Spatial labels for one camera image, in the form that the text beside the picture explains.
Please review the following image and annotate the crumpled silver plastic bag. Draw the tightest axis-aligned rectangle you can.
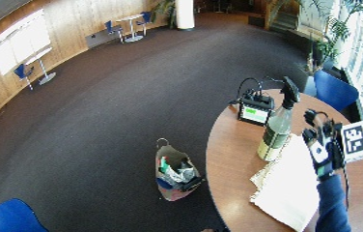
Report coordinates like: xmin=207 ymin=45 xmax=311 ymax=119
xmin=164 ymin=160 xmax=203 ymax=186

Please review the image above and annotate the white cloth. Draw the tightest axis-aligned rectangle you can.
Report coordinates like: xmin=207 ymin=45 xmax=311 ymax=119
xmin=249 ymin=133 xmax=323 ymax=232

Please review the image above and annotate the black device with screen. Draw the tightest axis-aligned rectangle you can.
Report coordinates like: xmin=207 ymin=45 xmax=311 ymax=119
xmin=236 ymin=90 xmax=277 ymax=127

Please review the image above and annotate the blue chair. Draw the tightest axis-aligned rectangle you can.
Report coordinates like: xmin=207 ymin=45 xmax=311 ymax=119
xmin=14 ymin=63 xmax=37 ymax=92
xmin=0 ymin=197 xmax=51 ymax=232
xmin=136 ymin=11 xmax=153 ymax=37
xmin=313 ymin=70 xmax=361 ymax=113
xmin=103 ymin=19 xmax=126 ymax=44

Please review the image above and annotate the green potted plant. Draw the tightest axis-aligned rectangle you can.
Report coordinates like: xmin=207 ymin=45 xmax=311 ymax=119
xmin=149 ymin=0 xmax=179 ymax=29

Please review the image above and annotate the staircase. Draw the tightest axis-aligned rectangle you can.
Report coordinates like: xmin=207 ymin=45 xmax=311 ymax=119
xmin=269 ymin=10 xmax=301 ymax=33

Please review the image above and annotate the white printed marker cube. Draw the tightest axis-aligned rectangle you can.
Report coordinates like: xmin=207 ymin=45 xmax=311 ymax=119
xmin=342 ymin=120 xmax=363 ymax=163

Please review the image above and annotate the white wall board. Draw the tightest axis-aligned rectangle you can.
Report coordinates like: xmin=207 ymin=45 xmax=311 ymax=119
xmin=0 ymin=8 xmax=54 ymax=76

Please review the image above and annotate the clear spray bottle black trigger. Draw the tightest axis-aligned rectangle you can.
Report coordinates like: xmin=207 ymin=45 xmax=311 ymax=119
xmin=257 ymin=75 xmax=303 ymax=162

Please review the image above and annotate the white column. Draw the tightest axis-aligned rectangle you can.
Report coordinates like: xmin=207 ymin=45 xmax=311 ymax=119
xmin=175 ymin=0 xmax=197 ymax=31

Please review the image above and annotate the grey bench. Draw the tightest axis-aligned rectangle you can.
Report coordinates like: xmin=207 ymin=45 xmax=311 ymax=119
xmin=84 ymin=29 xmax=122 ymax=50

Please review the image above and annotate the black cable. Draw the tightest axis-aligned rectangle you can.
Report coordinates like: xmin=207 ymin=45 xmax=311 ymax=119
xmin=237 ymin=76 xmax=264 ymax=98

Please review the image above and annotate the beige shopping bag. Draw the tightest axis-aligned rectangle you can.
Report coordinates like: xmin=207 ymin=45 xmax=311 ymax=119
xmin=155 ymin=137 xmax=207 ymax=203

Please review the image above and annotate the white round standing table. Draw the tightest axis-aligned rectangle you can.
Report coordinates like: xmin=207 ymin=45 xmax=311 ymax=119
xmin=115 ymin=14 xmax=145 ymax=44

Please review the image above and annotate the tall green palm plant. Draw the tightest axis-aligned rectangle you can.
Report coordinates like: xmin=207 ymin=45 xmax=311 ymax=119
xmin=314 ymin=0 xmax=363 ymax=93

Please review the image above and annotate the small plant in grey pot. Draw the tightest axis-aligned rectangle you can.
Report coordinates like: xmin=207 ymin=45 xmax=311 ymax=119
xmin=298 ymin=42 xmax=326 ymax=98

